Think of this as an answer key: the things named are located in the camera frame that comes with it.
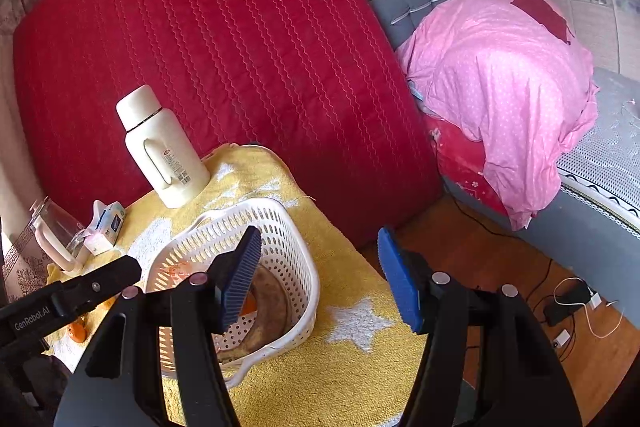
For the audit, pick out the cream thermos flask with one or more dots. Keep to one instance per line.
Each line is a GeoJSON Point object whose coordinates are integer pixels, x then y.
{"type": "Point", "coordinates": [165, 157]}

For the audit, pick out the tissue pack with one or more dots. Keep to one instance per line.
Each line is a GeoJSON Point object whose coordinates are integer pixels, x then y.
{"type": "Point", "coordinates": [105, 227]}

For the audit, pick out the yellow patterned towel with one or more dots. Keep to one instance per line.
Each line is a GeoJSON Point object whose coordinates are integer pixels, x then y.
{"type": "Point", "coordinates": [325, 237]}

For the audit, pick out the dark red cloth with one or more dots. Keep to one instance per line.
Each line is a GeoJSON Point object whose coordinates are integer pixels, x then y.
{"type": "Point", "coordinates": [542, 14]}

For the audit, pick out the red floral sheet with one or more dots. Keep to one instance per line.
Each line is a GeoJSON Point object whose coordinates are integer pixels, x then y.
{"type": "Point", "coordinates": [465, 167]}

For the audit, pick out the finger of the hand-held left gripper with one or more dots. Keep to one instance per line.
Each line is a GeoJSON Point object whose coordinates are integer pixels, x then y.
{"type": "Point", "coordinates": [100, 282]}

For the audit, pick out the patterned beige curtain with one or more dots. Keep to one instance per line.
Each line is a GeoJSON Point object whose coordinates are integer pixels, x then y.
{"type": "Point", "coordinates": [20, 267]}

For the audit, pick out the white plug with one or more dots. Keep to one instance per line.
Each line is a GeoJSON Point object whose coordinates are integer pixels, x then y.
{"type": "Point", "coordinates": [561, 338]}

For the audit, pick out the pink dotted duvet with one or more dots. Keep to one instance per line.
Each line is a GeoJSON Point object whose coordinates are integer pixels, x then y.
{"type": "Point", "coordinates": [500, 97]}

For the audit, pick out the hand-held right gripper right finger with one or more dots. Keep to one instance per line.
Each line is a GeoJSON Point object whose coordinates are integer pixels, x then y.
{"type": "Point", "coordinates": [400, 282]}

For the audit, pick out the black power adapter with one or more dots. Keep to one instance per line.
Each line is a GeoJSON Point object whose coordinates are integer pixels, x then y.
{"type": "Point", "coordinates": [565, 304]}

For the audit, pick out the white plastic basket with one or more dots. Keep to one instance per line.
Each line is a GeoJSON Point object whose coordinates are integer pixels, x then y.
{"type": "Point", "coordinates": [295, 252]}

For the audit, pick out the grey bed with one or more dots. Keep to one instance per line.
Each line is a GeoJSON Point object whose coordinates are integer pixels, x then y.
{"type": "Point", "coordinates": [590, 227]}

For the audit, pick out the brown overripe banana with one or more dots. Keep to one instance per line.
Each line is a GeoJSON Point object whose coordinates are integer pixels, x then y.
{"type": "Point", "coordinates": [272, 307]}

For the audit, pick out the red quilted mattress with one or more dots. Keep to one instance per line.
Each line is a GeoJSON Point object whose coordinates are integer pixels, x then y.
{"type": "Point", "coordinates": [225, 32]}

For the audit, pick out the small orange mandarin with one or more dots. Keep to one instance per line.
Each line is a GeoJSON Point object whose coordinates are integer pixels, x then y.
{"type": "Point", "coordinates": [76, 332]}

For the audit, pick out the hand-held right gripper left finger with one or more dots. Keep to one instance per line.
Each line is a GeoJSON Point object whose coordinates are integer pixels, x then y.
{"type": "Point", "coordinates": [242, 277]}

